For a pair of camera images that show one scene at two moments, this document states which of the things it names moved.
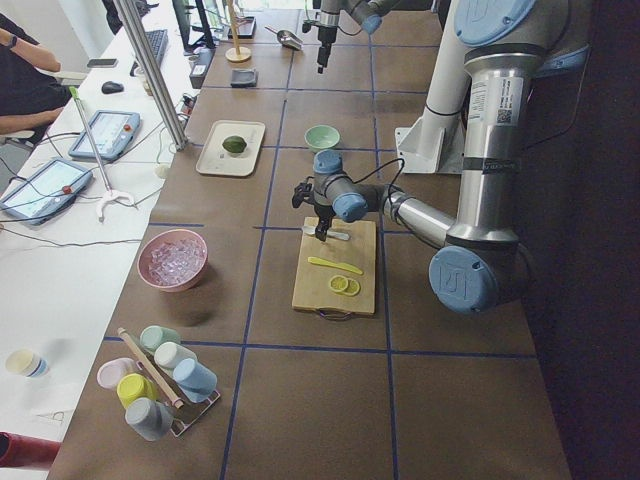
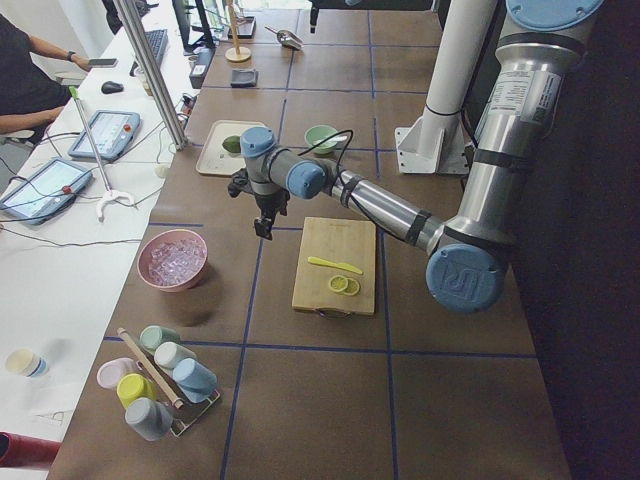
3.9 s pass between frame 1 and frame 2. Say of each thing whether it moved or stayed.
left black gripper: moved
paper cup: stayed
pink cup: stayed
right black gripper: moved
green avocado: stayed
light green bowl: stayed
